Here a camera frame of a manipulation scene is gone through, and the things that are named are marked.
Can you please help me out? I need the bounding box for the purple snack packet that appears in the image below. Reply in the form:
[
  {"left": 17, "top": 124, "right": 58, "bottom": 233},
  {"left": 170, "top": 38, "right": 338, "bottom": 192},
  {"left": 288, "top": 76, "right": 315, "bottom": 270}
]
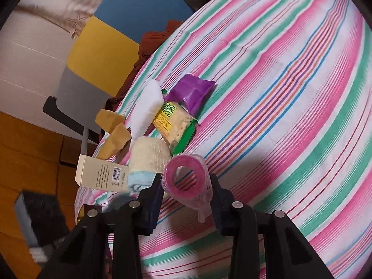
[{"left": 164, "top": 74, "right": 217, "bottom": 117}]

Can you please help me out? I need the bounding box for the cream and blue rolled sock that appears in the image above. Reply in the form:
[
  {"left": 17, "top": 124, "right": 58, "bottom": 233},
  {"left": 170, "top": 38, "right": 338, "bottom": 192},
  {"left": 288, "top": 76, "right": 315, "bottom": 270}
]
[{"left": 128, "top": 136, "right": 170, "bottom": 194}]

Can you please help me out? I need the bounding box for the dark yellow sponge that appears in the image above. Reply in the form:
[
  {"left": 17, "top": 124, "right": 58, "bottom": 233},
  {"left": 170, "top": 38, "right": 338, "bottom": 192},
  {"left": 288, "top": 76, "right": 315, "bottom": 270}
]
[{"left": 95, "top": 109, "right": 125, "bottom": 133}]

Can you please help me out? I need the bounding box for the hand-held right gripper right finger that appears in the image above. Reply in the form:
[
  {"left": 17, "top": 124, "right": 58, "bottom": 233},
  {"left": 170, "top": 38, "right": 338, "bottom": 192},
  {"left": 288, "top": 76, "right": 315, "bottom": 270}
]
[{"left": 209, "top": 174, "right": 335, "bottom": 279}]

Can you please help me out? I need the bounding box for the grey yellow blue chair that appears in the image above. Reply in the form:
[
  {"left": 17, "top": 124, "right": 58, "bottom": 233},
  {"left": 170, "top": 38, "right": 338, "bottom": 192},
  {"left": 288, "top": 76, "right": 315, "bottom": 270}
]
[{"left": 56, "top": 0, "right": 233, "bottom": 154}]

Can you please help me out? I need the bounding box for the patterned curtain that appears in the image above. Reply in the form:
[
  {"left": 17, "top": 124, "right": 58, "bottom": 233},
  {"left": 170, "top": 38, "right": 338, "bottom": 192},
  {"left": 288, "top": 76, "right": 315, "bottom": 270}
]
[{"left": 17, "top": 0, "right": 125, "bottom": 40}]

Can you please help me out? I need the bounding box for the striped tablecloth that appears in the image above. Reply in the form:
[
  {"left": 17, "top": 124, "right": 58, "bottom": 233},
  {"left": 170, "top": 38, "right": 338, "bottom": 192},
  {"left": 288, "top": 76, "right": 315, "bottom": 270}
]
[{"left": 74, "top": 0, "right": 372, "bottom": 279}]

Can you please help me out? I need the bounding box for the light yellow sponge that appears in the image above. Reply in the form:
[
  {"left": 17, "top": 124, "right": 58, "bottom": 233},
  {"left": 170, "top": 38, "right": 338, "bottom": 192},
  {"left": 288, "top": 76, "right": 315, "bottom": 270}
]
[{"left": 96, "top": 123, "right": 132, "bottom": 160}]

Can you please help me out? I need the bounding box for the dark grey blurred object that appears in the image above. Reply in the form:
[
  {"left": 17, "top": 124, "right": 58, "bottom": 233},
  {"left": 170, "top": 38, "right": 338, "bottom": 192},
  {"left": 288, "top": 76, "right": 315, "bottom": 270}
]
[{"left": 14, "top": 190, "right": 72, "bottom": 265}]

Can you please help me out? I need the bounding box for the small white carton box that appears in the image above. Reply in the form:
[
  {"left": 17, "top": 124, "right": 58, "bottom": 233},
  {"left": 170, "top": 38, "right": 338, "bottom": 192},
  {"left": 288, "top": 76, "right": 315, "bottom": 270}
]
[{"left": 75, "top": 155, "right": 130, "bottom": 193}]

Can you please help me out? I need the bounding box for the green cracker packet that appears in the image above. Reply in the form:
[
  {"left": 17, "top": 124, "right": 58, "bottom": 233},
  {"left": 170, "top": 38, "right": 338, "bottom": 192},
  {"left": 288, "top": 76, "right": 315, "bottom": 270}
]
[{"left": 153, "top": 89, "right": 199, "bottom": 157}]

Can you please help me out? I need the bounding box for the white tissue packet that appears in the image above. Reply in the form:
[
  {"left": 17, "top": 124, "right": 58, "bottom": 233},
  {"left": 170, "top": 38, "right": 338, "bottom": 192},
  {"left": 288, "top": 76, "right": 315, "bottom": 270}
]
[{"left": 129, "top": 80, "right": 165, "bottom": 143}]

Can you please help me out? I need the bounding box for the pink tape roll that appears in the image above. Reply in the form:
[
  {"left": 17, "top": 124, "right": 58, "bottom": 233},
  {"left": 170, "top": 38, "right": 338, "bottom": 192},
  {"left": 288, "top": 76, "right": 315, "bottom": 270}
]
[{"left": 162, "top": 154, "right": 214, "bottom": 224}]

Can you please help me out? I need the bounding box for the red-brown jacket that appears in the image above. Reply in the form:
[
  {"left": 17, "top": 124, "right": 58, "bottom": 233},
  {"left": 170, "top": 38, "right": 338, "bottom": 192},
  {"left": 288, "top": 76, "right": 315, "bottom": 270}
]
[{"left": 99, "top": 20, "right": 186, "bottom": 140}]

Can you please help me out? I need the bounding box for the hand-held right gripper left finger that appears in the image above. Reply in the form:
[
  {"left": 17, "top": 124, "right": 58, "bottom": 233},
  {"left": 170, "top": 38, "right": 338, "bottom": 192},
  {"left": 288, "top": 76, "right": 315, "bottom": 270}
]
[{"left": 48, "top": 173, "right": 165, "bottom": 279}]

